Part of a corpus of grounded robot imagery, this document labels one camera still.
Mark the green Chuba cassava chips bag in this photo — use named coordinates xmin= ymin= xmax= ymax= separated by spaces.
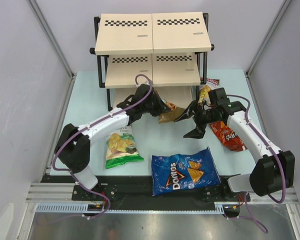
xmin=105 ymin=126 xmax=144 ymax=169

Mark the red Doritos bag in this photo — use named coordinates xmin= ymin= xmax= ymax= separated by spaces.
xmin=209 ymin=121 xmax=248 ymax=152

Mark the aluminium frame rail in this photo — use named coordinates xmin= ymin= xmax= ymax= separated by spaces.
xmin=26 ymin=183 xmax=75 ymax=203

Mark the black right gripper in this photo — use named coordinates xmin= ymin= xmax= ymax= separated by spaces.
xmin=174 ymin=100 xmax=222 ymax=139

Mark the blue Doritos bag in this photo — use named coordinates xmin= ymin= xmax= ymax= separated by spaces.
xmin=151 ymin=147 xmax=221 ymax=196

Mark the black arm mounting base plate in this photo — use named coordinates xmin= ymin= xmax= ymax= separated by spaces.
xmin=41 ymin=175 xmax=251 ymax=211

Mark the white slotted cable duct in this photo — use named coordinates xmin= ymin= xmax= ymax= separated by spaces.
xmin=36 ymin=201 xmax=108 ymax=213

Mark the brown Chuba chips bag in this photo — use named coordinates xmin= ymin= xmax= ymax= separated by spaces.
xmin=198 ymin=78 xmax=220 ymax=108

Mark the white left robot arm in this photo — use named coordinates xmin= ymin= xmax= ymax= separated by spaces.
xmin=52 ymin=84 xmax=171 ymax=200

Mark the beige three-tier black-framed shelf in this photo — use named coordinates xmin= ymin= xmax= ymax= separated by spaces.
xmin=89 ymin=12 xmax=215 ymax=109

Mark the light blue brown chips bag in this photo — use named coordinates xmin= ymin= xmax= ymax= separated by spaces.
xmin=158 ymin=99 xmax=186 ymax=124

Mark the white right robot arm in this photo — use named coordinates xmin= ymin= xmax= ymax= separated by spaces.
xmin=175 ymin=87 xmax=295 ymax=204

